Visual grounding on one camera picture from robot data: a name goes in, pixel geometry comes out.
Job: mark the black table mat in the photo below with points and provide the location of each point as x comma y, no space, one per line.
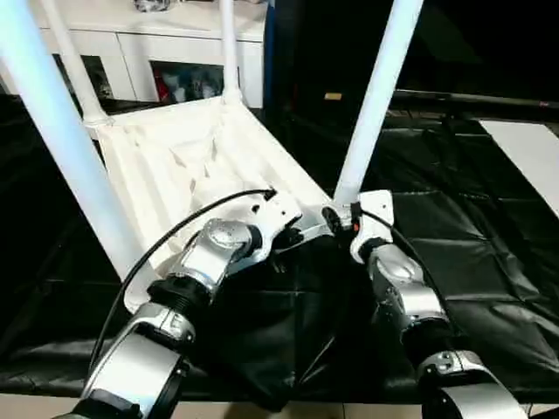
458,244

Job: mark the small white cup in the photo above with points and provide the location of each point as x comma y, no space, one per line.
179,92

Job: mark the black fabric covered furniture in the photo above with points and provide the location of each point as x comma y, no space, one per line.
458,43

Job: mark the white glass-door cabinet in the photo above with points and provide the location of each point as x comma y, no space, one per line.
174,39

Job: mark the white flat board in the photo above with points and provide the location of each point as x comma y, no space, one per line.
528,148

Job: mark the red white bottle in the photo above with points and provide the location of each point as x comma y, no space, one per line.
163,87

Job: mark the white patterned figure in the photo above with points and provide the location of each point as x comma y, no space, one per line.
205,87

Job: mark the long black pole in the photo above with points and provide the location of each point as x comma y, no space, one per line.
480,98

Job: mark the black shiny bundle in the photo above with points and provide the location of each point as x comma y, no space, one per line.
148,5

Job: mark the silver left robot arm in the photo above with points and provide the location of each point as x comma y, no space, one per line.
209,253

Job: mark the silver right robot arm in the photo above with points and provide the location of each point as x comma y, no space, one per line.
402,279

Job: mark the white plastic table top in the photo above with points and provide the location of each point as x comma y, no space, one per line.
196,144

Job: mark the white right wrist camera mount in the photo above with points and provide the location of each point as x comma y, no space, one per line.
375,209

